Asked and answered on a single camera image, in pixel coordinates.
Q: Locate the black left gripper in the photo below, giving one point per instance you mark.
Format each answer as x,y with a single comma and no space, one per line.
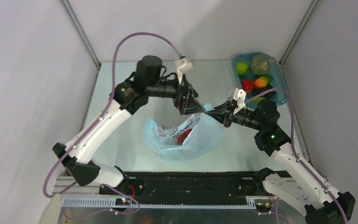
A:
192,104

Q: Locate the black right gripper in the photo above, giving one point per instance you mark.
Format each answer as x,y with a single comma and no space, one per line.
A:
221,112

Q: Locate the light blue printed plastic bag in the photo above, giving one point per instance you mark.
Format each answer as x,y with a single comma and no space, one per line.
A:
206,136

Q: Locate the red fake grape bunch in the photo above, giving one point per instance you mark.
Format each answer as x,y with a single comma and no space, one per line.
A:
181,139

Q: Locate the dark purple fake grape bunch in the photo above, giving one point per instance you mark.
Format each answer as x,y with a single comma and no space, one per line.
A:
257,90

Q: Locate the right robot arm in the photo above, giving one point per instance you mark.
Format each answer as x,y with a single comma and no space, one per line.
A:
309,193

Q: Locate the green fake starfruit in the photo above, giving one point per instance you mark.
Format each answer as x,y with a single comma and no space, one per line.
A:
257,100

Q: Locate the red yellow fake apple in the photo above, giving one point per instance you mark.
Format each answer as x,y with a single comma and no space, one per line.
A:
247,85

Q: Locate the green fake apple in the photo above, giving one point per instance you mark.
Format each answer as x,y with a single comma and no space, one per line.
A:
241,68

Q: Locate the orange green fake mango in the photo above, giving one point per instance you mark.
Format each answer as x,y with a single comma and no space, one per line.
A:
263,81

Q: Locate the netted green fake melon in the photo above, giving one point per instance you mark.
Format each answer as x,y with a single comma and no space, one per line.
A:
260,64

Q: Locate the teal plastic basin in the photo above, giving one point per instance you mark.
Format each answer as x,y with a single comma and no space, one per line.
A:
278,82

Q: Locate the right controller board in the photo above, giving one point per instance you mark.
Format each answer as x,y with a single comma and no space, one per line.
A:
263,205

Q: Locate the controller board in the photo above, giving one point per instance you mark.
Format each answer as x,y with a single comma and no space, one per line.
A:
123,202
263,205

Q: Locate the left controller board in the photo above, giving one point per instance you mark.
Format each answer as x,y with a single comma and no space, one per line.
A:
123,202

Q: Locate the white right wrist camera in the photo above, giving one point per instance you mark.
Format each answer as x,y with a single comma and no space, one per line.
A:
237,100

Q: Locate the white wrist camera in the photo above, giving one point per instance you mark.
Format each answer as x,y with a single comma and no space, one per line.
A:
183,66
237,100

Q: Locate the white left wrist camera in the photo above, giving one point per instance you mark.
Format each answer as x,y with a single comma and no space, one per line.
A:
183,66

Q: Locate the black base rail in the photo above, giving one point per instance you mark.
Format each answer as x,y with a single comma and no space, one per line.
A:
192,188

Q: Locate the right aluminium corner post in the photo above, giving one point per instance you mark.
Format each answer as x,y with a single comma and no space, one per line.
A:
299,30

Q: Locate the aluminium corner post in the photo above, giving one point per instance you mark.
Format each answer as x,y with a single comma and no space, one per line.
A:
78,28
299,30

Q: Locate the left aluminium corner post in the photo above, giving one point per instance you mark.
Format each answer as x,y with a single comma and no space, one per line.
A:
78,28

